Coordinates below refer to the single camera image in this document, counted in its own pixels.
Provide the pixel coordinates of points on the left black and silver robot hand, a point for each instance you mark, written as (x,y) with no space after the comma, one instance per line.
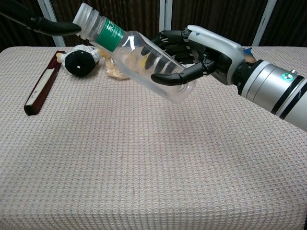
(55,27)

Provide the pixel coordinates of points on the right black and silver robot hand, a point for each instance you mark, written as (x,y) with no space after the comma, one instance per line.
(216,45)

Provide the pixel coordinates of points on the white ridged bottle cap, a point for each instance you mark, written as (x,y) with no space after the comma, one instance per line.
(85,13)

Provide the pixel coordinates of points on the transparent plastic water bottle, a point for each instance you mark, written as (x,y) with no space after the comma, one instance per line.
(124,60)

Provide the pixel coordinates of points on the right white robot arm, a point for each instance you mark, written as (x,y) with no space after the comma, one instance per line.
(275,91)

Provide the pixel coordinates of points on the beige woven table mat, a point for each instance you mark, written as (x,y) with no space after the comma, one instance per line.
(120,155)

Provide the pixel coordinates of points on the dark brown screen panel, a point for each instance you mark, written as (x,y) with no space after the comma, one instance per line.
(216,14)
(134,14)
(14,36)
(290,21)

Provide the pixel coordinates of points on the blue biscuit snack bag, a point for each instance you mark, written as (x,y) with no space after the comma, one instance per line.
(248,50)

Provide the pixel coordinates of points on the plush doll with black head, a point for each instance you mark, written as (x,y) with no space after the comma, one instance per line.
(79,63)

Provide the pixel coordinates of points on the dark red folded fan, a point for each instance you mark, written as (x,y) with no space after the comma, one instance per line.
(40,91)

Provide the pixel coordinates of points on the clear bag of beige snacks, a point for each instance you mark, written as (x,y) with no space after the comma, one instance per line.
(114,72)

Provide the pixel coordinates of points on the white screen post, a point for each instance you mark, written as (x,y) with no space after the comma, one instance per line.
(165,14)
(46,9)
(263,24)

